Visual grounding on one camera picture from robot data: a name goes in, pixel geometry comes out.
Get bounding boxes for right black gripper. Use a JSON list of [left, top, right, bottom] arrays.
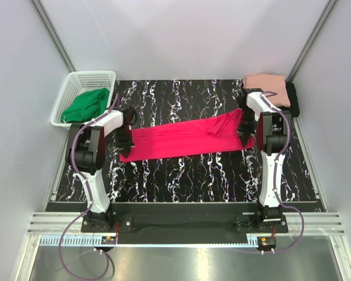
[[236, 106, 258, 148]]

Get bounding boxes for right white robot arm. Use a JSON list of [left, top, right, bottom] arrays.
[[237, 88, 291, 232]]

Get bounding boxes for folded black t-shirt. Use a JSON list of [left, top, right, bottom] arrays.
[[279, 82, 301, 118]]

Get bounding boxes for white plastic basket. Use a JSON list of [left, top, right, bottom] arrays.
[[50, 70, 116, 129]]

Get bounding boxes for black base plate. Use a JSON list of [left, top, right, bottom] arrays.
[[81, 203, 288, 246]]

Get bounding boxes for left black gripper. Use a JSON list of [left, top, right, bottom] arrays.
[[113, 126, 135, 156]]

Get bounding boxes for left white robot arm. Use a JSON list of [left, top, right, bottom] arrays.
[[65, 106, 137, 232]]

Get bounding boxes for red t-shirt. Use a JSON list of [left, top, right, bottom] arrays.
[[119, 109, 254, 162]]

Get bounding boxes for folded pink t-shirt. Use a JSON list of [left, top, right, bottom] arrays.
[[243, 73, 291, 107]]

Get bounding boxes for green t-shirt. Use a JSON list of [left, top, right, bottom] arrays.
[[61, 88, 109, 123]]

